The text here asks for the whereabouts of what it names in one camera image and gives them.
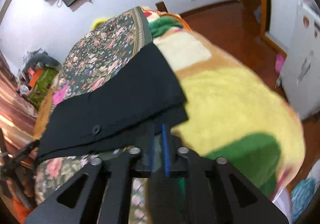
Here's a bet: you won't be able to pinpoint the orange box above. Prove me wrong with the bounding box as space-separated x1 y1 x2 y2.
27 68 42 88

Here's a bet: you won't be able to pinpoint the pink folded pants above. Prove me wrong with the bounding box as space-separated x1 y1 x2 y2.
52 84 69 105

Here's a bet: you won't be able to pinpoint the green patterned storage bag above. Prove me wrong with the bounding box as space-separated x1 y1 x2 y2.
27 68 58 110

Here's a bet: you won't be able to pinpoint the floral green bedsheet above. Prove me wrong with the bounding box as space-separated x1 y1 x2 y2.
34 6 153 224

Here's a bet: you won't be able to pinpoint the pink curtain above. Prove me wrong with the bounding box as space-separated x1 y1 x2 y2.
0 55 37 149

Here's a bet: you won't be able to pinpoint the grey plush pillow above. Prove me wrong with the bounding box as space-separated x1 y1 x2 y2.
24 52 61 70

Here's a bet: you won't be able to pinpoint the yellow hoop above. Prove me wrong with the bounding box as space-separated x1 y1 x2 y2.
90 17 108 31

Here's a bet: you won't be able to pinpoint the yellow green fleece blanket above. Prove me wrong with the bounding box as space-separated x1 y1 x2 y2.
142 6 305 198

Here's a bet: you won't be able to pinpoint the white cabinet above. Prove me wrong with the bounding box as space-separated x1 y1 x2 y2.
280 3 319 120

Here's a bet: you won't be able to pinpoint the black pants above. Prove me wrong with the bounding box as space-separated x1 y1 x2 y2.
37 44 188 162

